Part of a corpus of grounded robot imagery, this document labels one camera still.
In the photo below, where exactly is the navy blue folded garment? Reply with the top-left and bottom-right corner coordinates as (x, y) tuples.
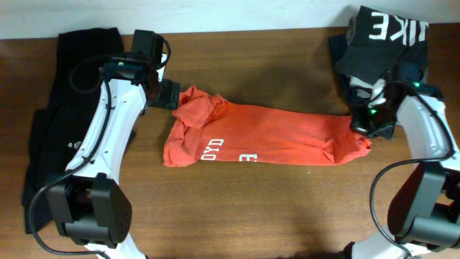
(328, 35), (428, 106)

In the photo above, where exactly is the grey folded garment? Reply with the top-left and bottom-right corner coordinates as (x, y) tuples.
(346, 17), (429, 100)

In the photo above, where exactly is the black garment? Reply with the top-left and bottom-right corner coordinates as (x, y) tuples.
(22, 27), (124, 215)

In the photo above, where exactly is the red orange t-shirt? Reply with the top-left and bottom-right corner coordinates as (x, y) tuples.
(163, 86), (372, 167)

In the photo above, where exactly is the black Nike shirt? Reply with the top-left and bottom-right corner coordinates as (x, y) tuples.
(335, 5), (430, 86)

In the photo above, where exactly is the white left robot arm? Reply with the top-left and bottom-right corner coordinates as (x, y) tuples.
(46, 53), (170, 258)

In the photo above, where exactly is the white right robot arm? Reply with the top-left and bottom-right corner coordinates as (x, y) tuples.
(343, 81), (459, 258)

